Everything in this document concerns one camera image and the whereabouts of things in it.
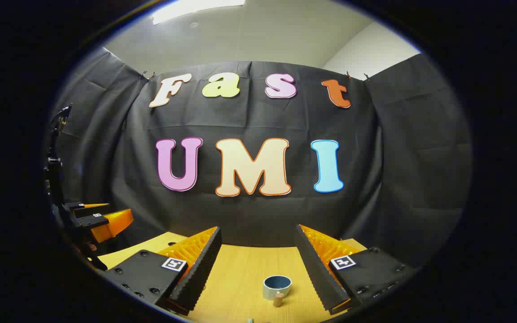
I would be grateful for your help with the wooden desktop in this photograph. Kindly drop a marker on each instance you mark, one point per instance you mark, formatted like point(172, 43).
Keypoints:
point(240, 278)

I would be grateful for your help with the black stand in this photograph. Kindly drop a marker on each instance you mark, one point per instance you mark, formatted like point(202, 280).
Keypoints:
point(55, 170)

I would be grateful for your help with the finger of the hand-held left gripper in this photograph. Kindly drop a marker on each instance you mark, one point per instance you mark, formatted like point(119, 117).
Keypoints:
point(110, 226)
point(94, 206)

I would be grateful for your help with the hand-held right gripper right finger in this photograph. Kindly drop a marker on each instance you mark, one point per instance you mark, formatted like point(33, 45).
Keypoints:
point(319, 273)

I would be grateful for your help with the ceiling light panel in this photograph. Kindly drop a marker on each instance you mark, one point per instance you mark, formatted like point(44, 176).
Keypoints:
point(186, 9)

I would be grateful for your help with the black backdrop cloth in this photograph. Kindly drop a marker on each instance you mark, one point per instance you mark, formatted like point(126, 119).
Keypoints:
point(249, 121)

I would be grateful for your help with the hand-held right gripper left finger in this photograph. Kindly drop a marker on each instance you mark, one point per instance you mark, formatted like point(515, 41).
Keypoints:
point(200, 273)

